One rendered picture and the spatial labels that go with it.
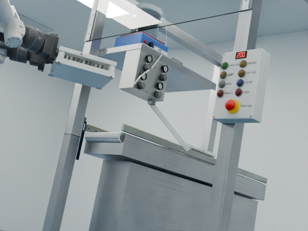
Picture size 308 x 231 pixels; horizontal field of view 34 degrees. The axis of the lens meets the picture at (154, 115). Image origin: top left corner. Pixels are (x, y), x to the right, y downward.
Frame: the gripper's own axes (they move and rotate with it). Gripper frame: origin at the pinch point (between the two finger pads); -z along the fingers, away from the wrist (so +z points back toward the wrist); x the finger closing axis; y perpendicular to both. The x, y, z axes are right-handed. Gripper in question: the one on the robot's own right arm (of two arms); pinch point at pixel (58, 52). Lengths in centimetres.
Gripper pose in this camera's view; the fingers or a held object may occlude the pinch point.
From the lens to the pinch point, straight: 212.0
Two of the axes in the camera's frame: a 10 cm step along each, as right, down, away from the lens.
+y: 7.7, -0.1, -6.4
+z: -6.2, -2.7, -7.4
